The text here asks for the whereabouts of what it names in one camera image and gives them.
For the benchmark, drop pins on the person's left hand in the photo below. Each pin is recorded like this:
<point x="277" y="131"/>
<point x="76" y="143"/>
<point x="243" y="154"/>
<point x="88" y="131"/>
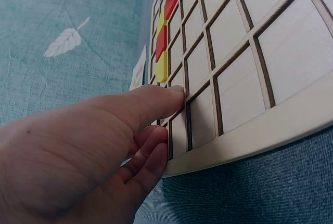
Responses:
<point x="65" y="161"/>

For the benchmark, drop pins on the wooden grid board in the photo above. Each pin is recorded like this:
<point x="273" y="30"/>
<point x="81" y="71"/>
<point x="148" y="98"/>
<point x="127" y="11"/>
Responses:
<point x="260" y="65"/>

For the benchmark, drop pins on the red square tile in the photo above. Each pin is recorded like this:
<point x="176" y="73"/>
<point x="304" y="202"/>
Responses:
<point x="161" y="43"/>
<point x="170" y="7"/>

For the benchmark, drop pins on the yellow square tile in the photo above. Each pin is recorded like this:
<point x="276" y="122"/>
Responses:
<point x="161" y="18"/>
<point x="161" y="68"/>

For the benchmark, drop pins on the white pattern card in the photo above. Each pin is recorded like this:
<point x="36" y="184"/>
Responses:
<point x="139" y="72"/>

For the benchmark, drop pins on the person's legs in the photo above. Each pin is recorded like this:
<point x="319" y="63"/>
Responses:
<point x="247" y="195"/>

